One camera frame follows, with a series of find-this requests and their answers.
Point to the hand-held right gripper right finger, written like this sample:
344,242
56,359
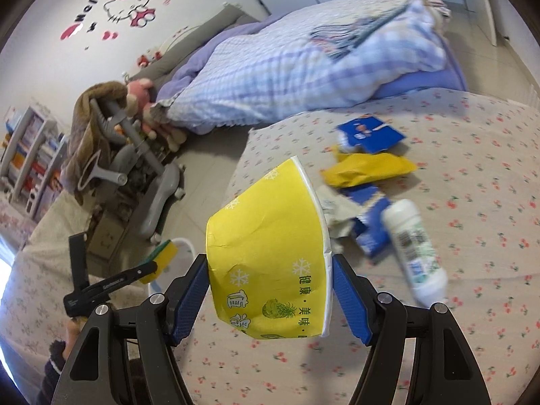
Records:
350,303

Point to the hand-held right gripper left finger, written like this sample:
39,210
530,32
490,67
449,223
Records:
185,303

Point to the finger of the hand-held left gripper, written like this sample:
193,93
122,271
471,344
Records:
139,272

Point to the yellow green sponge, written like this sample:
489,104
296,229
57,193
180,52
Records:
158,261

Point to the white trash bin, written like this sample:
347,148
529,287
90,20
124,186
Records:
185,247

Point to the yellow paper bowl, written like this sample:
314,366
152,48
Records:
261,240

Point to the yellow packet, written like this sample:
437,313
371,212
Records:
367,168

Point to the blue packet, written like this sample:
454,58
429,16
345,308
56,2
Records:
371,133

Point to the person's left forearm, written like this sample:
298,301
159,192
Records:
50,375

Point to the person's left hand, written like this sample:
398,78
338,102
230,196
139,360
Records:
72,328

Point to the pale floral blanket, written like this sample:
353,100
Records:
38,270

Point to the cardboard box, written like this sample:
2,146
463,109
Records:
105,236

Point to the blue carton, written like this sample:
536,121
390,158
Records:
373,228

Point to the white plastic bottle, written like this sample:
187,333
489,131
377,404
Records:
415,253

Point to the crumpled white wrapper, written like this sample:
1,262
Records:
337,215

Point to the grey wheeled stand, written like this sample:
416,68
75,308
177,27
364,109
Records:
143,164

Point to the white bookshelf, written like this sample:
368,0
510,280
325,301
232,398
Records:
29,160

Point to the brown blanket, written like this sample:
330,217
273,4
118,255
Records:
84,135

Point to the tan plush toy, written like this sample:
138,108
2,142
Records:
162,128

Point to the cherry print bed sheet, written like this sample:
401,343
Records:
464,177

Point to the pink plush toy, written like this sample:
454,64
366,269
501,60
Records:
139,93

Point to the purple blanket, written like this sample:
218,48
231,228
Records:
422,84

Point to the grey bed headboard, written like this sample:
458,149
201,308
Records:
190,46

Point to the purple checkered quilt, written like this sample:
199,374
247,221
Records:
274,63

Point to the folded striped cloth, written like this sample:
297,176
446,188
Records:
358,29

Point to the white door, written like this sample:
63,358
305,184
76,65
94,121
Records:
485,4

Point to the small cat wall sticker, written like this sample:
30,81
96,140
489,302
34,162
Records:
145,57

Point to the cartoon cat wall sticker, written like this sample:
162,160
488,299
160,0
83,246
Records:
122,0

